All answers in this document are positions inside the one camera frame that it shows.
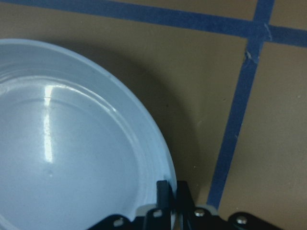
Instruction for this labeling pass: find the blue plate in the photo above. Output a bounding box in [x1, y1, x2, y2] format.
[0, 39, 177, 230]

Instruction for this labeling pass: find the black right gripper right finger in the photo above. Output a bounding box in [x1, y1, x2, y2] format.
[176, 181, 280, 230]

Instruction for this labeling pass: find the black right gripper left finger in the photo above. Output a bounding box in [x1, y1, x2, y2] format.
[90, 180, 173, 230]

